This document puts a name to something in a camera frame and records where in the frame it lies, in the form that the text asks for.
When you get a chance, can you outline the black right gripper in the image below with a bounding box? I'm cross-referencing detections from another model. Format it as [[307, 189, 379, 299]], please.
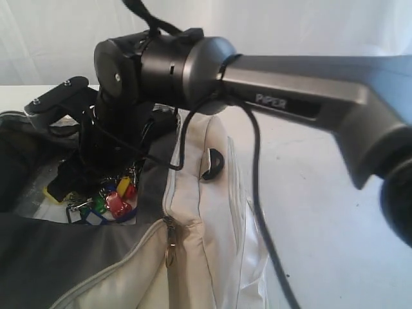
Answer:
[[47, 96, 154, 202]]

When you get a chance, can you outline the bunch of colourful key tags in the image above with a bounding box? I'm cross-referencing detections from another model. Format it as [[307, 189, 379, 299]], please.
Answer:
[[35, 162, 142, 226]]

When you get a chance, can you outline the metal zipper pull with ring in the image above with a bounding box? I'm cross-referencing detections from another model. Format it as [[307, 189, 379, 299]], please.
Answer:
[[164, 216, 178, 268]]

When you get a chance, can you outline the beige fabric duffel bag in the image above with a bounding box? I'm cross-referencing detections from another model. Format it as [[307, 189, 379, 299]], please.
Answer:
[[1, 112, 269, 308]]

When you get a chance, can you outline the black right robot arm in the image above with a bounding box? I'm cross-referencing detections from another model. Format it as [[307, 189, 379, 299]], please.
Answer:
[[51, 1, 411, 244]]

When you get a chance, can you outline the clear plastic packet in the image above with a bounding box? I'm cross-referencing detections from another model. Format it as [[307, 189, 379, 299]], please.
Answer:
[[14, 154, 122, 221]]

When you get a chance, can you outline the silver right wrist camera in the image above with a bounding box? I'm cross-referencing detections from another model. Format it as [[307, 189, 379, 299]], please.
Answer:
[[24, 76, 98, 130]]

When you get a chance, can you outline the black right D-ring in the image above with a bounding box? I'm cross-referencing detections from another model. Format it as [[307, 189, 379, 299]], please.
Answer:
[[201, 147, 225, 182]]

